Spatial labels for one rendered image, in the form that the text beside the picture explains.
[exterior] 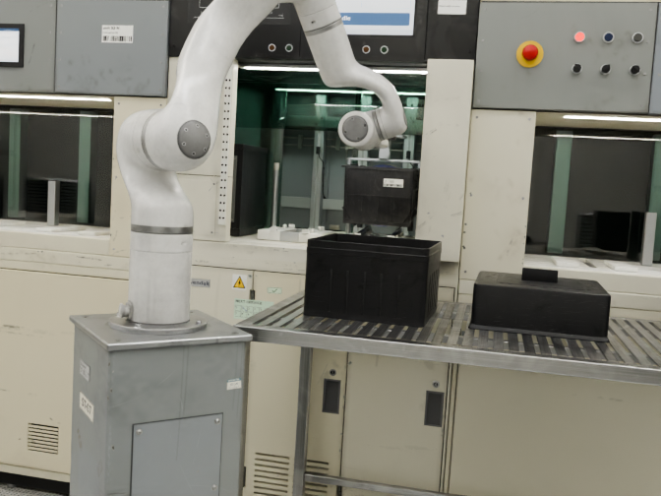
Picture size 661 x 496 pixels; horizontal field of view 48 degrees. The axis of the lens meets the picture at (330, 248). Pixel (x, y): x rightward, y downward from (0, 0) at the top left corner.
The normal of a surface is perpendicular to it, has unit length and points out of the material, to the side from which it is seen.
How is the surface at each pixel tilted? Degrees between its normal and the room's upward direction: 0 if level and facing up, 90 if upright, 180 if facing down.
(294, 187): 90
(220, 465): 90
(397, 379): 90
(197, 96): 59
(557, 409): 90
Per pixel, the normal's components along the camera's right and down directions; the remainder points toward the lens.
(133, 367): 0.53, 0.11
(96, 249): -0.22, 0.07
